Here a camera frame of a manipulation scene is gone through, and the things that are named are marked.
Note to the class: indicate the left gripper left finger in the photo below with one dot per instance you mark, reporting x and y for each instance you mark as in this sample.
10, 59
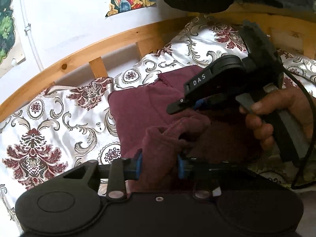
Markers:
118, 172

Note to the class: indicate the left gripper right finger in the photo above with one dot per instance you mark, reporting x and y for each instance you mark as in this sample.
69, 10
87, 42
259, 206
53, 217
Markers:
200, 177

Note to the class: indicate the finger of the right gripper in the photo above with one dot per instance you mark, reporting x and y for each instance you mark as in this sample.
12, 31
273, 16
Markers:
183, 104

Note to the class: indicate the maroon garment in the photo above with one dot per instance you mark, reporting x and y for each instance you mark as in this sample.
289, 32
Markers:
143, 125

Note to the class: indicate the person's right hand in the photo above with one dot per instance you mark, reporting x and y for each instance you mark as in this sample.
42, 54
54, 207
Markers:
291, 99

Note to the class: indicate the floral satin bedspread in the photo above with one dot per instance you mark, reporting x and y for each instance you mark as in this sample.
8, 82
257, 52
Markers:
64, 127

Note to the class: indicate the wooden bed headboard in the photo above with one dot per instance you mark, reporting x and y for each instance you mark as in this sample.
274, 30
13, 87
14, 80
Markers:
295, 30

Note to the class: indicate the anime girl green poster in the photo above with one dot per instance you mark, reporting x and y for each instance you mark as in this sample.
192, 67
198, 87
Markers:
12, 53

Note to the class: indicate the white wall pipe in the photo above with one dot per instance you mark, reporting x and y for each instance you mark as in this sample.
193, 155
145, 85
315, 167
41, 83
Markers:
28, 32

